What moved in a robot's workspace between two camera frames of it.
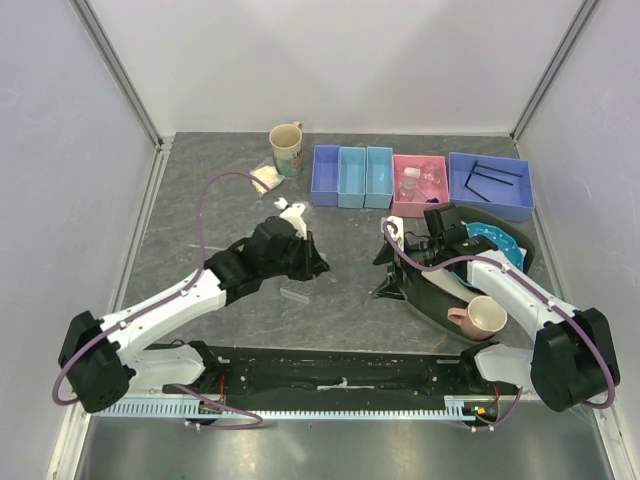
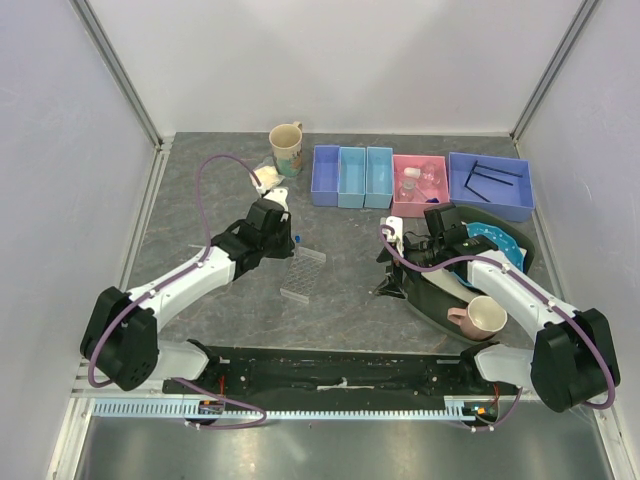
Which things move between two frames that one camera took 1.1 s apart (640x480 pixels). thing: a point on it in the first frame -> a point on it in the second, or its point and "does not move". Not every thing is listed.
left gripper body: [299, 262] -> [279, 246]
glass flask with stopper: [431, 174] does not move
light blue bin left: [351, 176] does not move
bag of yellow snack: [267, 172] does not move
